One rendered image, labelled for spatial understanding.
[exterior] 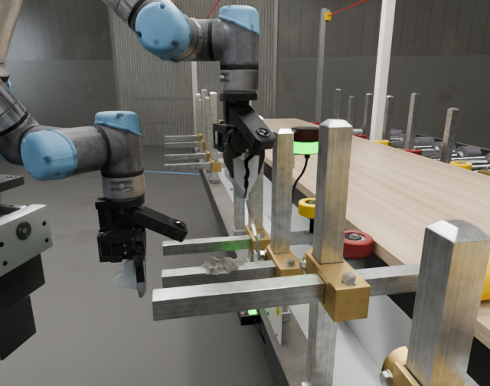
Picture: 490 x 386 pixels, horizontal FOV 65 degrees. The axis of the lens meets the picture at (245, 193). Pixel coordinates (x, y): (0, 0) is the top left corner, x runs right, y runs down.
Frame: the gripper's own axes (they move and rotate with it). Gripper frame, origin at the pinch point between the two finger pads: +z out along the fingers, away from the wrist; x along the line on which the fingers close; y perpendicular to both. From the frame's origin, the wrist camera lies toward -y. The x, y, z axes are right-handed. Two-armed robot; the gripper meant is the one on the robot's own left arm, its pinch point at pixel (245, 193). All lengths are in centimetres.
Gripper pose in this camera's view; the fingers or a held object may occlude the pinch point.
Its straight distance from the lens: 79.7
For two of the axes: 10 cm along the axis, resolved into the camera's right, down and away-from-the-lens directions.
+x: -8.6, 1.4, -4.9
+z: 0.0, 9.6, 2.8
